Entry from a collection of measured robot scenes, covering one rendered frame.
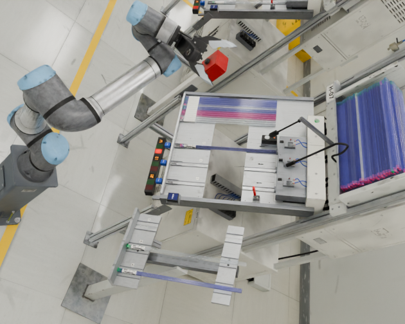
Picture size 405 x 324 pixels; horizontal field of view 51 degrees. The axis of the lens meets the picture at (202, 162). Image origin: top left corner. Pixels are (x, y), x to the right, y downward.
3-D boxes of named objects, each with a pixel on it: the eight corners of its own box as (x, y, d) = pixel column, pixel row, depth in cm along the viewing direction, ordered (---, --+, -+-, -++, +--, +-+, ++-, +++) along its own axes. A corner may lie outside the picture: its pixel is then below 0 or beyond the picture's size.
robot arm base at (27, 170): (18, 182, 175) (27, 174, 169) (15, 148, 180) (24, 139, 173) (54, 182, 186) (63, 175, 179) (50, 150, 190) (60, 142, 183)
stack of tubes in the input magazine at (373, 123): (339, 189, 179) (401, 168, 161) (335, 101, 207) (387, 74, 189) (357, 202, 185) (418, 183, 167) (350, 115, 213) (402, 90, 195)
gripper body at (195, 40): (210, 40, 143) (179, 22, 141) (211, 45, 136) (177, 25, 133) (198, 60, 146) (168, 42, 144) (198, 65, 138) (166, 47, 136)
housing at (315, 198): (303, 214, 196) (306, 198, 185) (304, 132, 224) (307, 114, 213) (321, 215, 195) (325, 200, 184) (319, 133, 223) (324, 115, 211)
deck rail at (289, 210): (161, 204, 205) (159, 197, 200) (162, 200, 206) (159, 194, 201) (312, 217, 194) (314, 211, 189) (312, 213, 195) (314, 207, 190)
